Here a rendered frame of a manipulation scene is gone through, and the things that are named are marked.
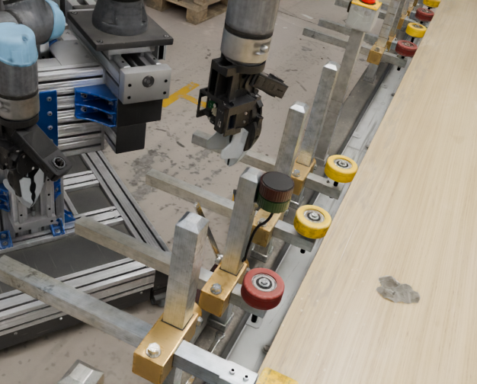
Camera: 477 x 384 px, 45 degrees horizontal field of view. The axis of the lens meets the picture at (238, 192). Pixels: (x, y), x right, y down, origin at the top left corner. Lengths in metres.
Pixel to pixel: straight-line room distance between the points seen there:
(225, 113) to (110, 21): 0.78
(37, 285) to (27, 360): 1.12
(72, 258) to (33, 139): 1.04
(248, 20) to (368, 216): 0.64
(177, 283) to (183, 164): 2.11
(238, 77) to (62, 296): 0.44
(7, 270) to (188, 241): 0.35
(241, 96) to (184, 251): 0.28
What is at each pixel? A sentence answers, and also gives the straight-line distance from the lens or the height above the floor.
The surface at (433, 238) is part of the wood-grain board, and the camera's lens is 1.36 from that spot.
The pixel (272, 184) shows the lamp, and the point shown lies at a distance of 0.99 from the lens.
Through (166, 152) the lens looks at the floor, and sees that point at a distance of 3.01.
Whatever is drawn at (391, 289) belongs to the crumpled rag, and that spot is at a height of 0.91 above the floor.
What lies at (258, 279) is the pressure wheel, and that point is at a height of 0.90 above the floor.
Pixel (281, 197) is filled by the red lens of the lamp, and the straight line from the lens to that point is 0.99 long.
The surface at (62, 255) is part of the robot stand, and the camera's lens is 2.10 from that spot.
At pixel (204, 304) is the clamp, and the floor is 0.84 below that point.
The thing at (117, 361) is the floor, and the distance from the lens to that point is 2.06.
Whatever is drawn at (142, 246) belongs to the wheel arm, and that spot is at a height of 0.86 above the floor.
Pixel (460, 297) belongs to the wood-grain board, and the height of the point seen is 0.90.
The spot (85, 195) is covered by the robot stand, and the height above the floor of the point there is 0.21.
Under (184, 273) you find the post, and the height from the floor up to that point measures 1.09.
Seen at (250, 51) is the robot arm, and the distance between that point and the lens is 0.87.
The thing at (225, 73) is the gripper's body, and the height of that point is 1.30.
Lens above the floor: 1.68
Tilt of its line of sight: 37 degrees down
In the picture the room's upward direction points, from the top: 12 degrees clockwise
